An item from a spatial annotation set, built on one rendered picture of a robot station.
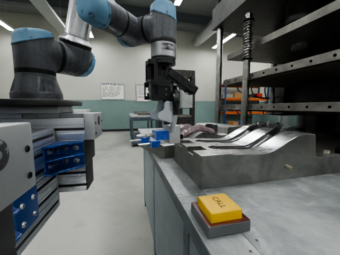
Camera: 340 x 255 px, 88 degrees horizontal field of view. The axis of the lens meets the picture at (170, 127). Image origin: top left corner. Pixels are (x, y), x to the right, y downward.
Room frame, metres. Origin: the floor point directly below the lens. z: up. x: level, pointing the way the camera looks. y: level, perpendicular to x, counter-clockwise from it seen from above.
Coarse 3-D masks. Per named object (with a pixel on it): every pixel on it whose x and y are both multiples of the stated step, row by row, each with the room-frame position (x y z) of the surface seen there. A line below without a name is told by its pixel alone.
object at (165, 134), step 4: (164, 124) 0.56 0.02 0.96; (168, 124) 0.57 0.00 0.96; (164, 128) 0.56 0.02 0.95; (168, 128) 0.53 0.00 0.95; (176, 128) 0.53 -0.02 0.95; (152, 132) 0.54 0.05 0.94; (156, 132) 0.51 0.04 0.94; (160, 132) 0.52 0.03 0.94; (164, 132) 0.52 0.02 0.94; (168, 132) 0.53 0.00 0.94; (176, 132) 0.53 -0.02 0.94; (136, 136) 0.51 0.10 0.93; (140, 136) 0.51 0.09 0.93; (144, 136) 0.51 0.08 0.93; (148, 136) 0.52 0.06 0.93; (152, 136) 0.52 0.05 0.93; (156, 136) 0.51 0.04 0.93; (160, 136) 0.52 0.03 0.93; (164, 136) 0.52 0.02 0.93; (168, 136) 0.53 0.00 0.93; (172, 136) 0.53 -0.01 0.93; (176, 136) 0.53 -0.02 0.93; (164, 140) 0.56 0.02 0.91; (168, 140) 0.53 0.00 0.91; (172, 140) 0.53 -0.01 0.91; (176, 140) 0.53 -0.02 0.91
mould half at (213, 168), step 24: (192, 144) 0.58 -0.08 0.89; (216, 144) 0.60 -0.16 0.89; (240, 144) 0.61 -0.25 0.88; (264, 144) 0.55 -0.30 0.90; (288, 144) 0.51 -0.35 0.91; (312, 144) 0.53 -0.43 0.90; (192, 168) 0.50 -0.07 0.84; (216, 168) 0.45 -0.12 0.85; (240, 168) 0.47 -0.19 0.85; (264, 168) 0.49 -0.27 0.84; (312, 168) 0.53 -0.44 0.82; (336, 168) 0.55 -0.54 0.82
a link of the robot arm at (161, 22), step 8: (160, 0) 0.51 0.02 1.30; (152, 8) 0.52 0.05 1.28; (160, 8) 0.50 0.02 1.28; (168, 8) 0.51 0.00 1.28; (144, 16) 0.54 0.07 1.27; (152, 16) 0.52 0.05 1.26; (160, 16) 0.50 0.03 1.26; (168, 16) 0.51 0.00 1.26; (144, 24) 0.53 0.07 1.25; (152, 24) 0.52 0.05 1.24; (160, 24) 0.50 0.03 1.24; (168, 24) 0.51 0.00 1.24; (176, 24) 0.54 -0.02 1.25; (144, 32) 0.54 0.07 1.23; (152, 32) 0.52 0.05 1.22; (160, 32) 0.50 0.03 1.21; (168, 32) 0.51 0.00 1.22; (152, 40) 0.52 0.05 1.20; (160, 40) 0.53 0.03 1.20; (168, 40) 0.51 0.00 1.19
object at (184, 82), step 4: (172, 68) 0.53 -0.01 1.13; (168, 72) 0.53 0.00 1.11; (172, 72) 0.53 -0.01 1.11; (176, 72) 0.53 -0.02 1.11; (172, 76) 0.53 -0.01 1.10; (176, 76) 0.53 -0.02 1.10; (180, 76) 0.54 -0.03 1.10; (176, 80) 0.54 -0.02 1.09; (180, 80) 0.54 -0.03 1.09; (184, 80) 0.54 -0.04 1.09; (188, 80) 0.55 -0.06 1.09; (180, 84) 0.55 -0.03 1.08; (184, 84) 0.54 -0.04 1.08; (188, 84) 0.55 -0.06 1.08; (192, 84) 0.55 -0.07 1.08; (180, 88) 0.58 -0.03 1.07; (184, 88) 0.56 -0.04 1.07; (188, 88) 0.55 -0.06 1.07; (192, 88) 0.55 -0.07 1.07; (196, 88) 0.56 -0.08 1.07; (188, 92) 0.56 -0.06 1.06; (192, 92) 0.56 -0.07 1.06
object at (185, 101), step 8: (184, 72) 5.15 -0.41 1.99; (192, 72) 5.20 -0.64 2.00; (192, 80) 5.21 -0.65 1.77; (184, 96) 4.89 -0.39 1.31; (192, 96) 4.95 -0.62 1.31; (184, 104) 4.89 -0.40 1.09; (192, 104) 5.21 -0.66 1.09; (192, 112) 5.21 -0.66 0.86; (184, 120) 5.15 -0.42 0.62; (192, 120) 5.21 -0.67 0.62
